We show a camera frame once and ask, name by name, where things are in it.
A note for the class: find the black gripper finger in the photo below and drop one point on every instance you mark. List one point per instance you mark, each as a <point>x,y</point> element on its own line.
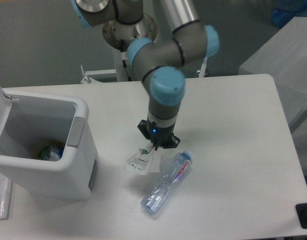
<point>167,143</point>
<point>145,129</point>

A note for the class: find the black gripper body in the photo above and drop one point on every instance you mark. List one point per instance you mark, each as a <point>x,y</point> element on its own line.
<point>160,132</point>

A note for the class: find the white plastic package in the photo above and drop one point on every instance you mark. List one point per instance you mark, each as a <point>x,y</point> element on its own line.
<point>145,161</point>

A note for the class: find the clear plastic water bottle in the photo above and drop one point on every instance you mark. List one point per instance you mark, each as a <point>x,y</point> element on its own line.
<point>167,183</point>

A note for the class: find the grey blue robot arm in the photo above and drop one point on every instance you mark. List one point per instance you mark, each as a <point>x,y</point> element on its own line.
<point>166,85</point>

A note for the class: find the trash inside bin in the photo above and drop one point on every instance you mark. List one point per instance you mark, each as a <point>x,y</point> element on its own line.
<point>52,152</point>

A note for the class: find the white open trash can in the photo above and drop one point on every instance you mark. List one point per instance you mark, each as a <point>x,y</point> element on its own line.
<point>31,120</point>

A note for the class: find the white cabinet at right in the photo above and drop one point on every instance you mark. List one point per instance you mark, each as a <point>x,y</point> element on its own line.
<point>284,57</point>

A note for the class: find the black device at edge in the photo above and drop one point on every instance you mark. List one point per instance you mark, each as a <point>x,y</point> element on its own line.
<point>301,210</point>

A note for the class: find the blue object top right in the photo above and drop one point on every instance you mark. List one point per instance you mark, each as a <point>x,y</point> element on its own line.
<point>285,10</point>

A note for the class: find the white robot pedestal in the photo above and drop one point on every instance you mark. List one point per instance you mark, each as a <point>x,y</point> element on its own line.
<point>118,62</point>

